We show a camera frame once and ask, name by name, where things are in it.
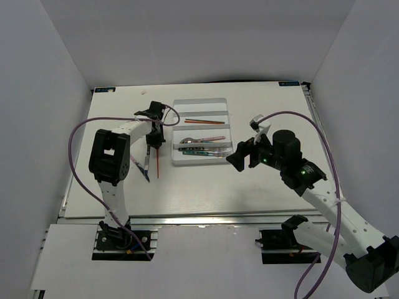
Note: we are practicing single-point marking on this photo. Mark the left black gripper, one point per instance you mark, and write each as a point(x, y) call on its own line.
point(156, 143)

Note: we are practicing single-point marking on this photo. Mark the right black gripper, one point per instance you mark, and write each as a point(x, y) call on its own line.
point(244, 149)

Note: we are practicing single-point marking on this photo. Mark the orange chopstick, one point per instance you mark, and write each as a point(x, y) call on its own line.
point(205, 122)
point(157, 164)

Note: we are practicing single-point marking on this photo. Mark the dark handled table knife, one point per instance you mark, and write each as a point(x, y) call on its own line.
point(147, 163)

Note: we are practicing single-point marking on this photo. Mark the teal handled fork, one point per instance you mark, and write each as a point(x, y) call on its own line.
point(205, 149)
point(217, 154)

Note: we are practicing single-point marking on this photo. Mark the pink handled spoon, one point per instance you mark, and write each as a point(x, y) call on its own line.
point(208, 139)

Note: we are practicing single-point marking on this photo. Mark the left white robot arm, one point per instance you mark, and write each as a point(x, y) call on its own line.
point(110, 159)

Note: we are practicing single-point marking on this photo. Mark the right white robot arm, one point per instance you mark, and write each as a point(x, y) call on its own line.
point(368, 256)

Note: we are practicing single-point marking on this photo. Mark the white four-compartment cutlery tray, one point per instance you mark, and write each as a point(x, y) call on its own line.
point(210, 109)

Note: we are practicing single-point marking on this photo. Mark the left blue corner label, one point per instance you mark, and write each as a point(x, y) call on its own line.
point(104, 89)

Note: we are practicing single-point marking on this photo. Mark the blue corner label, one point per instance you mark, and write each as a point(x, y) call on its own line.
point(288, 83)
point(104, 89)

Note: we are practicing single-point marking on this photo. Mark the right blue corner label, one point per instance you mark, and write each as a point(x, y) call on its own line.
point(288, 83)

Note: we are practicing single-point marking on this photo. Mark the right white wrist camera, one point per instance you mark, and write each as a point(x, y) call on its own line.
point(260, 126)

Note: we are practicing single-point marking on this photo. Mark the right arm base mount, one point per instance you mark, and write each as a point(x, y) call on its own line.
point(278, 248)

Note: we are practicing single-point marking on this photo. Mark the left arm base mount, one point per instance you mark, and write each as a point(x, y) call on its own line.
point(116, 244)

